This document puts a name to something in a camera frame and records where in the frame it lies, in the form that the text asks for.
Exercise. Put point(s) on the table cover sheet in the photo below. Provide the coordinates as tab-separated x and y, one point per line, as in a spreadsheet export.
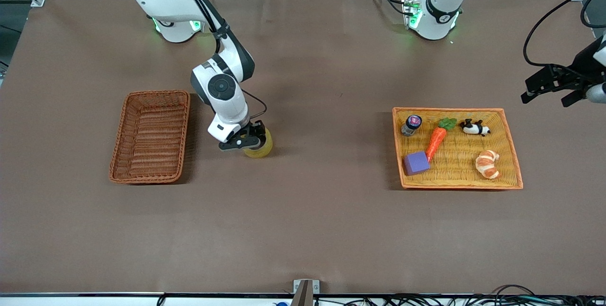
303	225

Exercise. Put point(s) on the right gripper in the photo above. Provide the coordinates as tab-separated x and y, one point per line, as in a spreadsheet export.
257	130

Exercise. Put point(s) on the small jar purple lid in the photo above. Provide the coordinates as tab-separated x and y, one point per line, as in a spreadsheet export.
411	126

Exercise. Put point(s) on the clear yellowish tape roll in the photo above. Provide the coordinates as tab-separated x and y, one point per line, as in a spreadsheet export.
262	150

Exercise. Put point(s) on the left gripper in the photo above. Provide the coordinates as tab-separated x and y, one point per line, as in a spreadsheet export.
580	67

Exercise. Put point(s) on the toy croissant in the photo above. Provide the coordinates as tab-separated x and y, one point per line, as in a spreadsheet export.
487	164

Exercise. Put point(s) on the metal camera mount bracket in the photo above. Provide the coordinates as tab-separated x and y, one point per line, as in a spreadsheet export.
303	292

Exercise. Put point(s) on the black white toy panda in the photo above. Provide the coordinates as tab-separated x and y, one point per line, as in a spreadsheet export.
473	128

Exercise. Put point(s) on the purple cube block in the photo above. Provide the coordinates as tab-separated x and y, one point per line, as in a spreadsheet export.
416	163

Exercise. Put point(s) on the orange toy carrot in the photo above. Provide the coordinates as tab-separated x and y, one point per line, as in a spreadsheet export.
435	140

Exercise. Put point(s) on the brown wicker basket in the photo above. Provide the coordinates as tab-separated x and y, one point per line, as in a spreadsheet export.
151	140

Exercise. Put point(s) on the orange wicker basket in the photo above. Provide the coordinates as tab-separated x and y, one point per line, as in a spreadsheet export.
454	175

